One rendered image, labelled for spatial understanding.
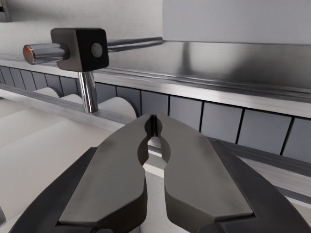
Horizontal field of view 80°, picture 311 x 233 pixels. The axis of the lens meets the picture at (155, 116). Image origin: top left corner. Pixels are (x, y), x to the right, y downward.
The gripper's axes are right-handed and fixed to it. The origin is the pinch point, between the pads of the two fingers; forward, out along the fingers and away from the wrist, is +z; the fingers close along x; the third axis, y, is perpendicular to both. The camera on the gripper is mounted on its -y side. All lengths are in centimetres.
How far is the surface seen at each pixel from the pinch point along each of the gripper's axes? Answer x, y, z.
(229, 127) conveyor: 7.4, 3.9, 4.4
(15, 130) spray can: -15.1, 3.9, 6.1
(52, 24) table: -17.3, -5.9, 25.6
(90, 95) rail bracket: -5.2, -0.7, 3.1
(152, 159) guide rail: -0.6, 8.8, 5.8
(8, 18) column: -28.9, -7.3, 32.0
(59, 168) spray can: -7.9, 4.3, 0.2
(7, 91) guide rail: -17.2, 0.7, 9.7
